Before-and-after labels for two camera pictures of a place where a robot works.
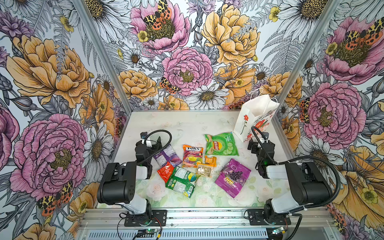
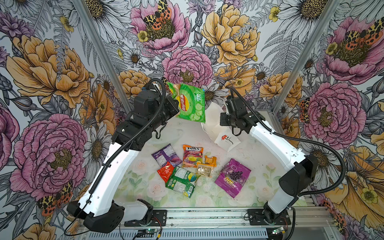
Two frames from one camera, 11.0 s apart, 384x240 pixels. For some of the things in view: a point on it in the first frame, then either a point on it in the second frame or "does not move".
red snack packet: x=165 y=172 does not move
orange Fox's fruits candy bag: x=192 y=156 does not move
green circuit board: x=146 y=233 does not move
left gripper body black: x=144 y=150 to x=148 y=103
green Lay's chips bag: x=222 y=144 to x=190 y=100
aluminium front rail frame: x=313 y=223 does not move
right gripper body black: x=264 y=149 to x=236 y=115
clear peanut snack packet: x=204 y=170 does not move
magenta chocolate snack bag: x=231 y=177 does not move
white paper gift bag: x=258 y=111 to x=224 y=136
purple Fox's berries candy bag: x=167 y=155 does not move
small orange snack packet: x=211 y=161 does not move
